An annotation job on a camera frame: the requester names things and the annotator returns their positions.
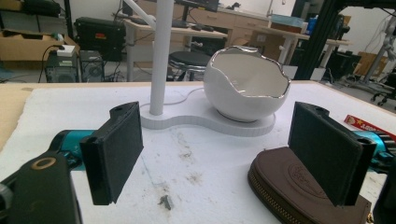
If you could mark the brown zip pouch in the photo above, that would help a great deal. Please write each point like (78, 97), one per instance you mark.
(280, 180)

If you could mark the white foam mat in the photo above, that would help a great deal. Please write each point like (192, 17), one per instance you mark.
(193, 165)

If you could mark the blue bottle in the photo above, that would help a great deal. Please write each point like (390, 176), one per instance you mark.
(312, 25)

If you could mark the black office chair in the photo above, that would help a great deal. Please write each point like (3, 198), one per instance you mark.
(386, 93)

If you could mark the light blue box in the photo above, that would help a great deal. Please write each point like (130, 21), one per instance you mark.
(286, 21)

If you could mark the grey metal stand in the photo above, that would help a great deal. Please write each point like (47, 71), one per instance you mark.
(381, 53)

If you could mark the cardboard box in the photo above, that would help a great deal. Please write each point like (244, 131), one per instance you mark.
(21, 48)

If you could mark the white stand with base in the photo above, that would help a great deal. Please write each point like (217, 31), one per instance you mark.
(162, 62)

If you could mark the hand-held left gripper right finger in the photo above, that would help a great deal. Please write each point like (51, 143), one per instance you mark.
(323, 155)

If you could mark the small grey scrap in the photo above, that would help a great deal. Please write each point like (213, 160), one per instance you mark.
(167, 202)

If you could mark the black metal frame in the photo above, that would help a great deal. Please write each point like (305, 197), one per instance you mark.
(314, 43)

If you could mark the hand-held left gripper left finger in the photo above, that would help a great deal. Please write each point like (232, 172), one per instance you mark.
(113, 155)

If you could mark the white eggshell-shaped bowl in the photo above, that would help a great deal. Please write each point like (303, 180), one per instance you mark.
(230, 96)

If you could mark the small white box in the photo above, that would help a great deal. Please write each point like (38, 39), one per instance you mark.
(66, 50)

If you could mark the light wooden desk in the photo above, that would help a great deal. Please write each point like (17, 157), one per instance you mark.
(193, 31)

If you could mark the dark computer tower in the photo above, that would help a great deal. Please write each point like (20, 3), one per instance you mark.
(91, 67)
(60, 70)

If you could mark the black hard case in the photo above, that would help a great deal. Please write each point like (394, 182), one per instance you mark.
(99, 35)

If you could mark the black round stool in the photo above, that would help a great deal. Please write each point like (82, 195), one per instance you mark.
(190, 58)

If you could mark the red packet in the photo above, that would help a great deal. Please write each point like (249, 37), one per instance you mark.
(361, 123)

